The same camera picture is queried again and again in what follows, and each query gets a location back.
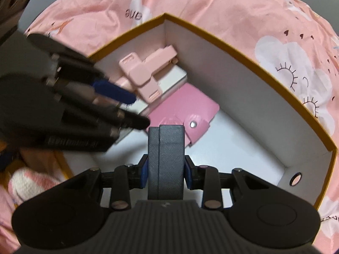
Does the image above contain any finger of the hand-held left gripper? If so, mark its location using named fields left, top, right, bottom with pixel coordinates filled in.
left=26, top=33, right=137, bottom=105
left=57, top=85, right=151, bottom=138

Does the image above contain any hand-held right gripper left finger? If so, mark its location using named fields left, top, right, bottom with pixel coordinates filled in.
left=63, top=155, right=149, bottom=212

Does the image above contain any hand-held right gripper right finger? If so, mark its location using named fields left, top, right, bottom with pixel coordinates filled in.
left=185, top=156, right=268, bottom=212

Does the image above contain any dark grey case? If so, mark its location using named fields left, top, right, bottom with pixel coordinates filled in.
left=147, top=124, right=186, bottom=202

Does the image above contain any pink snap wallet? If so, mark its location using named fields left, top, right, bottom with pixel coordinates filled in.
left=146, top=83, right=220, bottom=149

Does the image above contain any white box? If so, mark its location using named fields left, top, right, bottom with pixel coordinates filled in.
left=117, top=64, right=188, bottom=117

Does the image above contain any pink white crochet toy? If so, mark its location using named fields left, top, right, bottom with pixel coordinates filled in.
left=8, top=167, right=63, bottom=207

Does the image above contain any yellow cardboard box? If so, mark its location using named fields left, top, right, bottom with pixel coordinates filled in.
left=61, top=13, right=338, bottom=213

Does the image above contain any pink printed blanket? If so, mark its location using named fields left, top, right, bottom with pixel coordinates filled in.
left=0, top=0, right=339, bottom=244

